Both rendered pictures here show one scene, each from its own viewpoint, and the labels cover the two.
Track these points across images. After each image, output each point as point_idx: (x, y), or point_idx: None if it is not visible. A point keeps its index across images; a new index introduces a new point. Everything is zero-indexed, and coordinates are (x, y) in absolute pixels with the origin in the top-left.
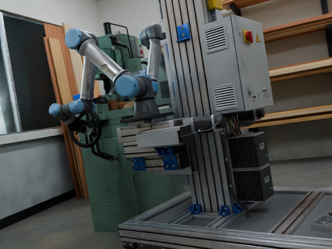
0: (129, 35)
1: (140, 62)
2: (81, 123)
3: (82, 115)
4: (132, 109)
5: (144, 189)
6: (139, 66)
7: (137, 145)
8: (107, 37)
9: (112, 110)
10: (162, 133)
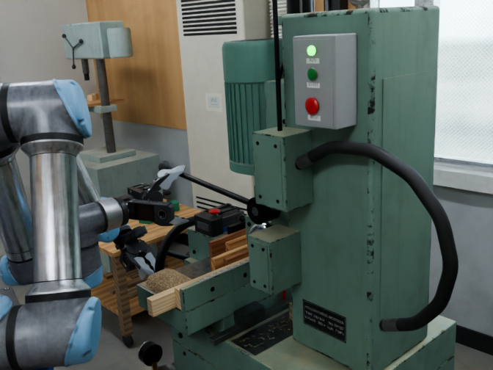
0: (319, 15)
1: (274, 154)
2: (122, 252)
3: (128, 238)
4: (137, 291)
5: None
6: (265, 169)
7: None
8: (229, 46)
9: (192, 263)
10: None
